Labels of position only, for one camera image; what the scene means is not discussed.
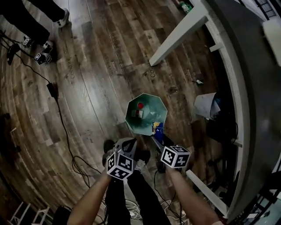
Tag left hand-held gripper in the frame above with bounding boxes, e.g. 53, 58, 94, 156
106, 138, 138, 181

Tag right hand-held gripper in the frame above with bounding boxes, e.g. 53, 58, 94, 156
150, 134, 191, 169

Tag blue trash packet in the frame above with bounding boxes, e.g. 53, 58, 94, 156
151, 121, 164, 141

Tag green octagonal bin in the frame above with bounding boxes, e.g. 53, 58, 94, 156
124, 93, 168, 136

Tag person's left forearm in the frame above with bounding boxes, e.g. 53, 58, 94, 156
67, 169, 113, 225

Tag person's right forearm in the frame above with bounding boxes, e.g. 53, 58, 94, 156
165, 167, 220, 225

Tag person's right dark shoe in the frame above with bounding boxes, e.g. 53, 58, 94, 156
133, 149, 151, 172

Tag person's dark shoe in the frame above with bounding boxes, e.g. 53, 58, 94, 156
102, 139, 117, 167
133, 149, 151, 172

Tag person's left dark shoe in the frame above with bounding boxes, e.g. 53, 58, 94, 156
102, 139, 117, 167

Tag person's black trousers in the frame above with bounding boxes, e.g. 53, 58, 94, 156
104, 169, 172, 225

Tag white paper bag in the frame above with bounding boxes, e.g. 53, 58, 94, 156
194, 92, 221, 120

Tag black power adapter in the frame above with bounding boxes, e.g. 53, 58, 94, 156
46, 82, 58, 98

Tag black bag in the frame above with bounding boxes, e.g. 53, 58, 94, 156
52, 205, 73, 225

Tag grey table with white legs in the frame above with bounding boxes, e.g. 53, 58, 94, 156
148, 0, 281, 223

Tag white metal rack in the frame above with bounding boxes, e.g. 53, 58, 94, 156
7, 201, 51, 225

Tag green plastic bottle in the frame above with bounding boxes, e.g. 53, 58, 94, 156
179, 1, 193, 15

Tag black power cable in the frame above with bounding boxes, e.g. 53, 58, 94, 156
0, 30, 104, 183

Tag white cable bundle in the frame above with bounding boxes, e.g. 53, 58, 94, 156
124, 197, 142, 220

